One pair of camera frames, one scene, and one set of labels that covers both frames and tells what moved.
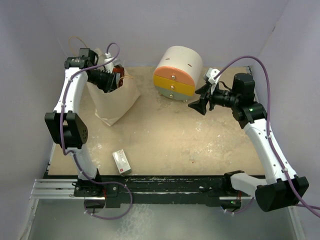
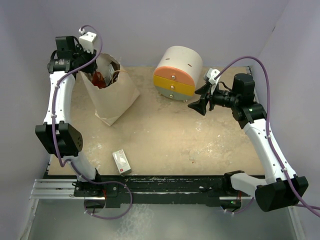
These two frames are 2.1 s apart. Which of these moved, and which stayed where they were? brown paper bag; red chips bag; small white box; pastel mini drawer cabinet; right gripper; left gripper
Moved: red chips bag; left gripper
Stayed: right gripper; small white box; pastel mini drawer cabinet; brown paper bag
